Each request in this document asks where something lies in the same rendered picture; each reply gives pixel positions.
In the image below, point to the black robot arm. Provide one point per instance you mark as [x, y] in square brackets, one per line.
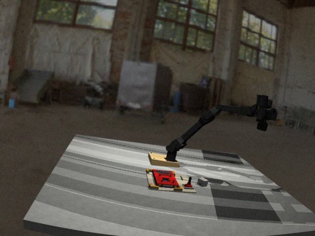
[209, 116]

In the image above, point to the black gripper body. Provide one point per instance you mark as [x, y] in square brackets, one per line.
[263, 126]

